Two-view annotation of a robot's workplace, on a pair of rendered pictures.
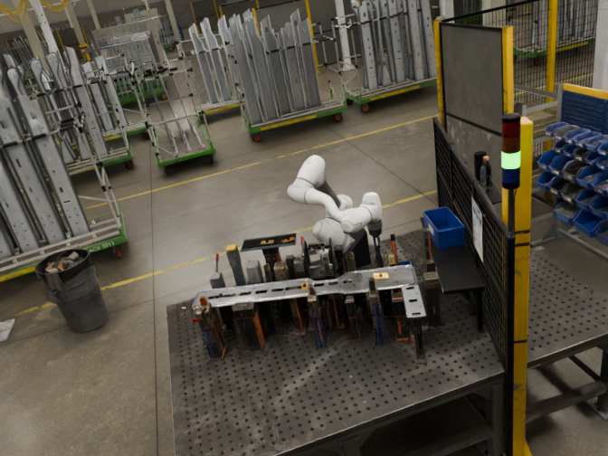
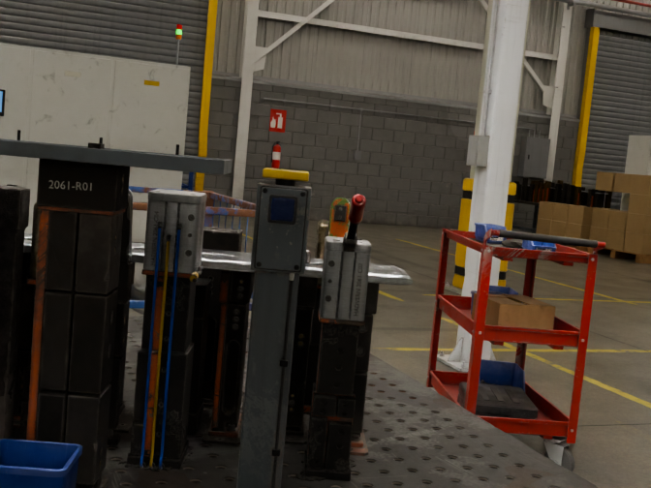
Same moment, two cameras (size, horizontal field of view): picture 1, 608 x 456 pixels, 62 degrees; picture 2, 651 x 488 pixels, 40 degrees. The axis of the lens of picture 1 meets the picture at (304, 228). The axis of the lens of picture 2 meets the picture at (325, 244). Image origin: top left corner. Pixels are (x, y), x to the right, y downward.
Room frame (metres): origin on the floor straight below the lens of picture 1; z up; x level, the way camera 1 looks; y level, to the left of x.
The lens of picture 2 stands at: (4.20, 0.34, 1.18)
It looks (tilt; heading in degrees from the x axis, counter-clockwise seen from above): 6 degrees down; 169
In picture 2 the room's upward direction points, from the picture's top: 5 degrees clockwise
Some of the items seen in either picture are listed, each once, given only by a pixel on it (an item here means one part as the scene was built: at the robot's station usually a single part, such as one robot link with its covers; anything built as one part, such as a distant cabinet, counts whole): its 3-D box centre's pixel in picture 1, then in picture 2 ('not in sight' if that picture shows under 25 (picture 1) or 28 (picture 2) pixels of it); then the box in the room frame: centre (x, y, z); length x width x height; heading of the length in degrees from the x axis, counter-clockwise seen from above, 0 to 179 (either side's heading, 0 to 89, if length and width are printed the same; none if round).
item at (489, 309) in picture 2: not in sight; (505, 338); (0.66, 1.82, 0.49); 0.81 x 0.47 x 0.97; 175
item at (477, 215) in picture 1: (479, 229); not in sight; (2.38, -0.93, 1.30); 0.23 x 0.02 x 0.31; 172
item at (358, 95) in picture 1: (389, 54); not in sight; (10.44, -2.36, 0.88); 1.91 x 1.01 x 1.76; 103
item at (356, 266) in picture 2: (222, 297); (337, 356); (2.87, 0.63, 0.88); 0.11 x 0.10 x 0.36; 172
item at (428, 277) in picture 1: (432, 301); not in sight; (2.39, -0.65, 0.88); 0.08 x 0.08 x 0.36; 82
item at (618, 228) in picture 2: not in sight; (636, 217); (-9.04, 7.84, 0.67); 1.20 x 0.80 x 1.35; 14
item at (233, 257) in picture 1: (239, 277); (270, 349); (3.03, 0.50, 0.92); 0.08 x 0.08 x 0.44; 82
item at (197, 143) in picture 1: (172, 109); not in sight; (9.31, 1.90, 0.88); 1.91 x 1.00 x 1.76; 12
